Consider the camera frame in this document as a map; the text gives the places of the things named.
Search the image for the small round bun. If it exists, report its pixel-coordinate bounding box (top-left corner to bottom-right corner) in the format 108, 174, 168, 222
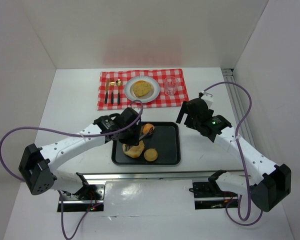
142, 123, 155, 134

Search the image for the speckled bread slice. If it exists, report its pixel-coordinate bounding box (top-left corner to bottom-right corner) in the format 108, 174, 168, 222
132, 80, 153, 98

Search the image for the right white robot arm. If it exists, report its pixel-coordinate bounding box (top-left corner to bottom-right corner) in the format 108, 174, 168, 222
176, 98, 292, 212

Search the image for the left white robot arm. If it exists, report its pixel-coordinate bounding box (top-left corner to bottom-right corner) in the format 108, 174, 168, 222
18, 107, 142, 198

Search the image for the flat bread with hole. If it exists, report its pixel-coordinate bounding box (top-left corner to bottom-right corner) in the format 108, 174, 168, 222
122, 140, 145, 159

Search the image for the black serving tray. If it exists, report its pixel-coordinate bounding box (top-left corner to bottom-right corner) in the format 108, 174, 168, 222
111, 121, 181, 166

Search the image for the small round muffin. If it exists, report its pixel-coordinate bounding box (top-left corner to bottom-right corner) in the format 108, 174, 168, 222
143, 148, 158, 162

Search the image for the clear drinking glass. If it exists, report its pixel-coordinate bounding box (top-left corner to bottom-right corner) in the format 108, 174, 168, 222
163, 76, 179, 96

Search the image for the white round plate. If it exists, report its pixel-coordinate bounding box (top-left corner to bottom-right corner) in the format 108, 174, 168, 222
124, 75, 161, 103

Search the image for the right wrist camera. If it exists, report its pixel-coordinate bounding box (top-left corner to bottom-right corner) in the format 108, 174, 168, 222
198, 91, 214, 109

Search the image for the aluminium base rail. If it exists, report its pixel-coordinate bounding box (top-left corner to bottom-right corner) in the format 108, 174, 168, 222
74, 170, 248, 182

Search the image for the aluminium side rail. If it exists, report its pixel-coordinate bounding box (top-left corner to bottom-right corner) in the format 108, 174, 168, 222
221, 68, 255, 147

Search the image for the gold spoon black handle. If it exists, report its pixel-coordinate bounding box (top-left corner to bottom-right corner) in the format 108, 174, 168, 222
115, 79, 122, 105

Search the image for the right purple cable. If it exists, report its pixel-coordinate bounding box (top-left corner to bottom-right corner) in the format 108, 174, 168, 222
202, 80, 264, 226

